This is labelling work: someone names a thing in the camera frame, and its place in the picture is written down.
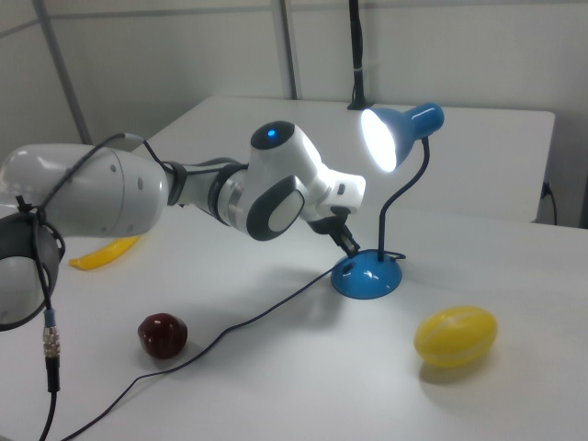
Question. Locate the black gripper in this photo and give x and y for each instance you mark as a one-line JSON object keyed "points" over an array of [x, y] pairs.
{"points": [[327, 220]]}

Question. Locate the blue gooseneck desk lamp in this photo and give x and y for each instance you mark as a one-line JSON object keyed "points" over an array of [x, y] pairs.
{"points": [[367, 280]]}

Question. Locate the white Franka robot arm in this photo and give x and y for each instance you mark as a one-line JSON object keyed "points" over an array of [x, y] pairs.
{"points": [[115, 193]]}

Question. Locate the yellow striped toy melon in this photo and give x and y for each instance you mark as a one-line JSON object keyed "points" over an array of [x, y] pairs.
{"points": [[455, 337]]}

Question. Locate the white side table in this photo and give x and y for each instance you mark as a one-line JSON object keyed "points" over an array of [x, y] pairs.
{"points": [[482, 161]]}

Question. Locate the black pole with clamp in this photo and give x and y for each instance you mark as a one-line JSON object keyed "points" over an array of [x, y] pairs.
{"points": [[356, 46]]}

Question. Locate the dark red toy fruit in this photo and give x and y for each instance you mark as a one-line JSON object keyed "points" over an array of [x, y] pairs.
{"points": [[161, 337]]}

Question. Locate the yellow toy banana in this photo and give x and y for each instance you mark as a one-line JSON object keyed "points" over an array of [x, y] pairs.
{"points": [[105, 255]]}

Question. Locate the grey aluminium frame post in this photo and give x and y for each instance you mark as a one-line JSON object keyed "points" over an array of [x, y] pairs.
{"points": [[289, 50], [69, 82]]}

